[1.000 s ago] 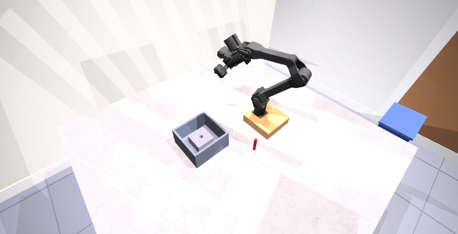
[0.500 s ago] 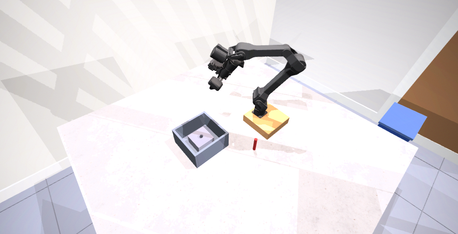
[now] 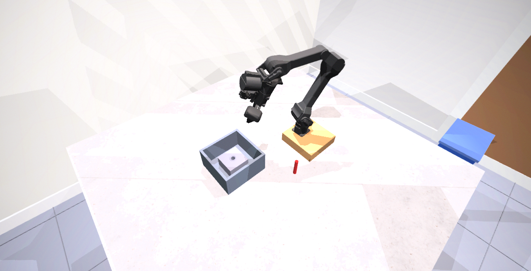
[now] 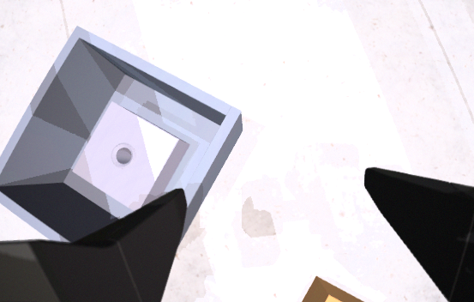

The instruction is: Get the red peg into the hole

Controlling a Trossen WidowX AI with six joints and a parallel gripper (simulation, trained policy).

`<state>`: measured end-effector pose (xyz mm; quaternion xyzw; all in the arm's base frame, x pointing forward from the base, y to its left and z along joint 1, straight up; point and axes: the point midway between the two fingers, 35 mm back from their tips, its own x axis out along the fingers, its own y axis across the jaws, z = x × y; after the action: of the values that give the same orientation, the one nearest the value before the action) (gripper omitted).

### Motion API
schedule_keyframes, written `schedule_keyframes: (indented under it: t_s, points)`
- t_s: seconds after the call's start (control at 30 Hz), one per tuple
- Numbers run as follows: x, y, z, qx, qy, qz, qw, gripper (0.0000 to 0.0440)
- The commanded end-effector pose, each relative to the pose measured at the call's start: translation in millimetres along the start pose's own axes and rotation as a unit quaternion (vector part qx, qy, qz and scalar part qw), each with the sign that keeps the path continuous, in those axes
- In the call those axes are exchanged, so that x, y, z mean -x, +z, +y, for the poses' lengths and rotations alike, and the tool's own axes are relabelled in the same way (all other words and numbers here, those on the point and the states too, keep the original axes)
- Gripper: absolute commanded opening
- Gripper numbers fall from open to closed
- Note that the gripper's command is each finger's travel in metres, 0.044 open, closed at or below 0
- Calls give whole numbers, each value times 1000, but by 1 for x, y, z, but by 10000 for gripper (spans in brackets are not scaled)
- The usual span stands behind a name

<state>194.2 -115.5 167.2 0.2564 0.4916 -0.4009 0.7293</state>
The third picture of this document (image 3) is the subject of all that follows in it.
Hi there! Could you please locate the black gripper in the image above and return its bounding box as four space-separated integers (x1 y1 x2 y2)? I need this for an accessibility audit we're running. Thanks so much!
244 91 271 123

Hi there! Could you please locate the white square plate with hole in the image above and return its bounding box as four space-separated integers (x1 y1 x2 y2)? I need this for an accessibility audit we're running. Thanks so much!
218 147 249 176

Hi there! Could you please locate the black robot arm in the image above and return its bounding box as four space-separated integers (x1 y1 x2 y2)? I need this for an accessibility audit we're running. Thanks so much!
239 44 346 137

